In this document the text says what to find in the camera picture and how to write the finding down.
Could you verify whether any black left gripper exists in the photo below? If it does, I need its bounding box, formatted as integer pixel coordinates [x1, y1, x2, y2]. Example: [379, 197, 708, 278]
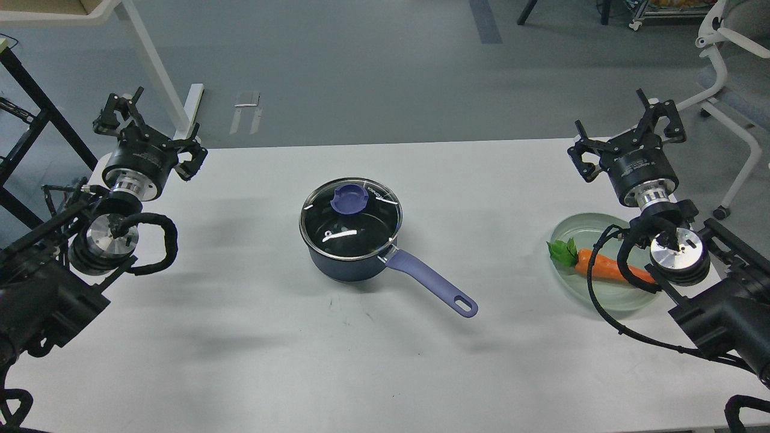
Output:
[93, 86, 208, 201]

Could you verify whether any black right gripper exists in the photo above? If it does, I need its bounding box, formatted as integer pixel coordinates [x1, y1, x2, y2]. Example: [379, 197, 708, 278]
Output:
[567, 89, 687, 208]

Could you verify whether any glass lid with purple knob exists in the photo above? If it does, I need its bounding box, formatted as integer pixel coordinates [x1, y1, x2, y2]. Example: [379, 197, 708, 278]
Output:
[299, 177, 402, 261]

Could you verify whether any blue saucepan with purple handle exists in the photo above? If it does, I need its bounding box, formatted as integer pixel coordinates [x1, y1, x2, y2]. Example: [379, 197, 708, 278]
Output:
[299, 177, 479, 318]

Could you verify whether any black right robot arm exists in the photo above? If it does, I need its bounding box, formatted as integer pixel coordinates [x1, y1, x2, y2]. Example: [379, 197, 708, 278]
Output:
[567, 90, 769, 385]

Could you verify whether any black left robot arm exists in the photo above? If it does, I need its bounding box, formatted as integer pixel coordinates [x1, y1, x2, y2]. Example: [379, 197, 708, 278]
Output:
[1, 88, 208, 379]

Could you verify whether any white desk with legs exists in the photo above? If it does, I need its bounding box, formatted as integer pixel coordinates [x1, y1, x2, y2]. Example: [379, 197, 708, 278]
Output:
[1, 1, 205, 139]

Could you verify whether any orange toy carrot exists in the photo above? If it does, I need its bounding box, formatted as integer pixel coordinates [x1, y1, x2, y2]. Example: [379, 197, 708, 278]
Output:
[546, 238, 630, 285]

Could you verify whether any wheeled cart in background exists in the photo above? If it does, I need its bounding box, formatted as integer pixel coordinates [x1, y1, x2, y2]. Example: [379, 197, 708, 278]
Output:
[623, 1, 716, 32]

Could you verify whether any pale green plate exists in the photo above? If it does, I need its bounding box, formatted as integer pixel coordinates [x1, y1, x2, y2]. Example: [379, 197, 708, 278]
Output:
[547, 213, 658, 313]

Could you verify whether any white office chair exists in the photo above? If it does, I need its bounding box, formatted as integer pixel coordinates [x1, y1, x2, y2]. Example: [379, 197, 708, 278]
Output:
[677, 1, 769, 220]

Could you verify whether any black metal table frame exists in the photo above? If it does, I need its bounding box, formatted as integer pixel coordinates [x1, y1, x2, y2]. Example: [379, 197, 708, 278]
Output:
[1, 38, 98, 229]

